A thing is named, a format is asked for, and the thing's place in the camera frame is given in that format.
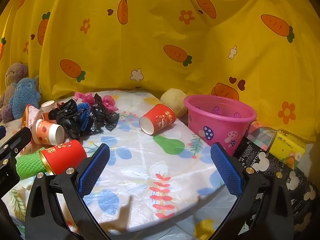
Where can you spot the orange white snack packet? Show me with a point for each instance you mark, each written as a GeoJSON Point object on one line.
{"type": "Point", "coordinates": [30, 116]}

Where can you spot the green foam net sleeve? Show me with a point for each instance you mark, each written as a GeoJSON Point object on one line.
{"type": "Point", "coordinates": [27, 166]}

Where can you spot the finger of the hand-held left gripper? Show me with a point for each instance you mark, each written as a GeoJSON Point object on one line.
{"type": "Point", "coordinates": [20, 138]}
{"type": "Point", "coordinates": [2, 131]}

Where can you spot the small white paper cup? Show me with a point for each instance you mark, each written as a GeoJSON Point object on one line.
{"type": "Point", "coordinates": [47, 106]}

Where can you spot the red paper cup white inside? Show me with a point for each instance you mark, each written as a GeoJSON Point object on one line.
{"type": "Point", "coordinates": [160, 118]}

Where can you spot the crumpled pink plastic bag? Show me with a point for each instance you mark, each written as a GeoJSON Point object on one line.
{"type": "Point", "coordinates": [83, 97]}
{"type": "Point", "coordinates": [110, 103]}

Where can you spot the yellow tissue packet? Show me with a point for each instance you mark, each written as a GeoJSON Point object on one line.
{"type": "Point", "coordinates": [287, 150]}

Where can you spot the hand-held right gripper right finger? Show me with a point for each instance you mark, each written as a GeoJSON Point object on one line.
{"type": "Point", "coordinates": [226, 167]}

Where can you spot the blue foam net sleeve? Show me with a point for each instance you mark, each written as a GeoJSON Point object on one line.
{"type": "Point", "coordinates": [83, 111]}

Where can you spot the yellow carrot print curtain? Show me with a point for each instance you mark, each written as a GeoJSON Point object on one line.
{"type": "Point", "coordinates": [155, 30]}

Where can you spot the red paper cup gold rim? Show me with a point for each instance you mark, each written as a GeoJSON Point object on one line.
{"type": "Point", "coordinates": [67, 155]}

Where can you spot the checked packet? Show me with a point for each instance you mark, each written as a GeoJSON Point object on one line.
{"type": "Point", "coordinates": [261, 135]}

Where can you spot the blue plush toy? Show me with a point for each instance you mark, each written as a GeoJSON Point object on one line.
{"type": "Point", "coordinates": [25, 97]}

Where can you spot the orange patterned paper cup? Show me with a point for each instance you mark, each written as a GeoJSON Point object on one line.
{"type": "Point", "coordinates": [45, 130]}

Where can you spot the purple teddy bear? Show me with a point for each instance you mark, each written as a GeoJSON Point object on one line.
{"type": "Point", "coordinates": [13, 75]}

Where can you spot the floral plastic tablecloth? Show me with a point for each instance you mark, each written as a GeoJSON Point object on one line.
{"type": "Point", "coordinates": [140, 160]}

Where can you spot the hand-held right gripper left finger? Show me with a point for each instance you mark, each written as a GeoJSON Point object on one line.
{"type": "Point", "coordinates": [95, 167]}

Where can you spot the cream plush ball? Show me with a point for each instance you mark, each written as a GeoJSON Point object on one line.
{"type": "Point", "coordinates": [172, 100]}

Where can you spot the crumpled black plastic bag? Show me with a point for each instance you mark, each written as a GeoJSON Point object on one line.
{"type": "Point", "coordinates": [102, 117]}
{"type": "Point", "coordinates": [67, 122]}

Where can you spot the pink mushroom print bucket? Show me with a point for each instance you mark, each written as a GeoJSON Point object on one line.
{"type": "Point", "coordinates": [215, 127]}

